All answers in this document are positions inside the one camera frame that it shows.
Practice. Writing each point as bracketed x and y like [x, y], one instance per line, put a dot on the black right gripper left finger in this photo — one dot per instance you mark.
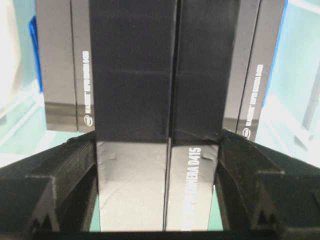
[53, 190]

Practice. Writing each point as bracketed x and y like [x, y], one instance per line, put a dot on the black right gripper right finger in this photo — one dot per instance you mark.
[259, 188]

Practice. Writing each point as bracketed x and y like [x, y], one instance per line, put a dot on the black RealSense D415 box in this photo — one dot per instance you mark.
[161, 71]

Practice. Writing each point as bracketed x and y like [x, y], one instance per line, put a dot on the black RealSense D435i box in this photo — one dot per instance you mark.
[257, 34]
[64, 42]

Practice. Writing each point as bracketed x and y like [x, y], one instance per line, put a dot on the clear plastic storage case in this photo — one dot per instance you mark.
[290, 119]

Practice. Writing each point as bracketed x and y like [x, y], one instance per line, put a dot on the green table cloth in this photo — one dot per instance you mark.
[153, 167]

